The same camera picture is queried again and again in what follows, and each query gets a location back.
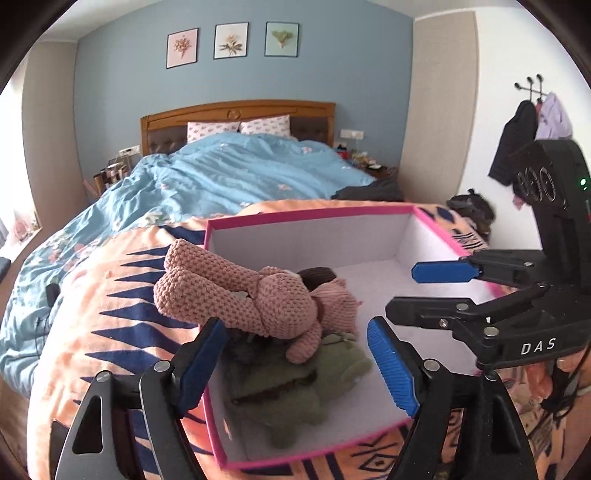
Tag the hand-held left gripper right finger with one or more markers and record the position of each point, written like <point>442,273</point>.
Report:
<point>392,364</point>

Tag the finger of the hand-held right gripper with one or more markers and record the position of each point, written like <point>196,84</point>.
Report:
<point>438,271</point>
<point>425,311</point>

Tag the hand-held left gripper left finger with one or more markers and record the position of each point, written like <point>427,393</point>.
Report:
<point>203,364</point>

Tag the pink knitted doll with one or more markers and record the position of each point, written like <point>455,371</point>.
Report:
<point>277,304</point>

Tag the pink cardboard box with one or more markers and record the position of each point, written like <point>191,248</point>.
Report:
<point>300,235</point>

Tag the dark grey plush toy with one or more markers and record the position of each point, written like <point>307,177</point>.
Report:
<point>238,353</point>

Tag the black bag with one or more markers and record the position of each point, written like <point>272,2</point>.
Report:
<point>471,207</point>

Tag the green plush toy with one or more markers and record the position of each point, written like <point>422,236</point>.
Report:
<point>295,383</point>

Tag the dark clothing pile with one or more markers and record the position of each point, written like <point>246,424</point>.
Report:
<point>369,190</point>

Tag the wooden nightstand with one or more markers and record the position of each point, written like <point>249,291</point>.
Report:
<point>385,173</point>

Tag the dark hanging jacket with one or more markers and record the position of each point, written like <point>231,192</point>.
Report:
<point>512,143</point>

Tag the orange patterned blanket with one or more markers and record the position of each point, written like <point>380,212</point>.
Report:
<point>92,300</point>

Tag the purple hanging garment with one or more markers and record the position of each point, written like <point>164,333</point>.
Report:
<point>554,117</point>

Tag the small black device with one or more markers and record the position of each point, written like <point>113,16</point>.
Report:
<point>52,294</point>

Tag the blue floral duvet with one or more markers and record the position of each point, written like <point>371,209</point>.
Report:
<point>207,175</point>

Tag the row of cosmetic bottles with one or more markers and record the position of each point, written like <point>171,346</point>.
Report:
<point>111,175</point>

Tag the white patterned pillow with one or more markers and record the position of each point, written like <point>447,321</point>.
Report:
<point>265,125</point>
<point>212,131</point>

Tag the wooden bed headboard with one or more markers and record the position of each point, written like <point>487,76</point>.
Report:
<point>231,113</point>

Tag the green framed plant picture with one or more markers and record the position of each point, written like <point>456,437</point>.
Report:
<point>280,38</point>

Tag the cream framed flower picture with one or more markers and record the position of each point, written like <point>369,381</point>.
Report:
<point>231,40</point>

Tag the pink framed flower picture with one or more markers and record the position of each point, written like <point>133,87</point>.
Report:
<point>182,48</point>

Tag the white wall socket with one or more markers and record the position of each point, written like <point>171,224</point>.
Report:
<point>129,150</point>
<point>352,134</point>

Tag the black wall hook rack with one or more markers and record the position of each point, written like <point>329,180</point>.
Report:
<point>531,85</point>

